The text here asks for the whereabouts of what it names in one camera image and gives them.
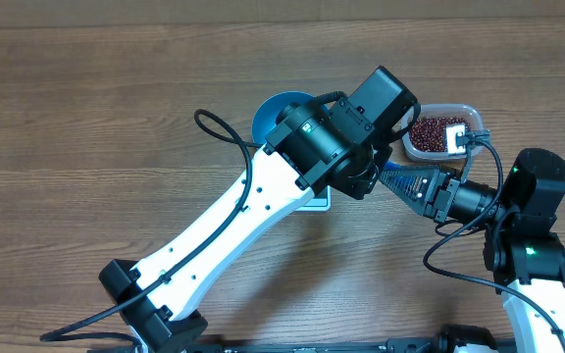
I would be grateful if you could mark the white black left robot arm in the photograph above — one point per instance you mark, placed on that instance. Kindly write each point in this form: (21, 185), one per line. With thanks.
(334, 140)

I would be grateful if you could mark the teal plastic bowl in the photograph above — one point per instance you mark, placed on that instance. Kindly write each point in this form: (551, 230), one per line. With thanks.
(264, 119)

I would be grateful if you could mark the clear plastic container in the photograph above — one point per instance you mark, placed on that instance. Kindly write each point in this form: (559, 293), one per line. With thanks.
(443, 110)

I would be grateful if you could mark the white digital kitchen scale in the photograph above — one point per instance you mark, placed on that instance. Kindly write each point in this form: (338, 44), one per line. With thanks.
(320, 203)

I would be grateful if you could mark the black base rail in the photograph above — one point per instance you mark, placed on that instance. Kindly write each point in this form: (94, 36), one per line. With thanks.
(450, 338)

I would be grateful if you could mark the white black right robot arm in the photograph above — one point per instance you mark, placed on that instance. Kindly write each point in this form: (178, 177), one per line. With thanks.
(525, 256)

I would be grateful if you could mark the blue measuring scoop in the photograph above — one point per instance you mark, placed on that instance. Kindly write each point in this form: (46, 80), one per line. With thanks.
(392, 166)

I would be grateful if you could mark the red adzuki beans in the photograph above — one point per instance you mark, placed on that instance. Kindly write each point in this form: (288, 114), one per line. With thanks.
(428, 134)

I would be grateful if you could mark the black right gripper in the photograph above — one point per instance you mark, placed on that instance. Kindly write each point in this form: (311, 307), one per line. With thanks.
(437, 207)

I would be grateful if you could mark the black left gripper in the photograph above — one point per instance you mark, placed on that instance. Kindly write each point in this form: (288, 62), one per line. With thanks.
(357, 189)

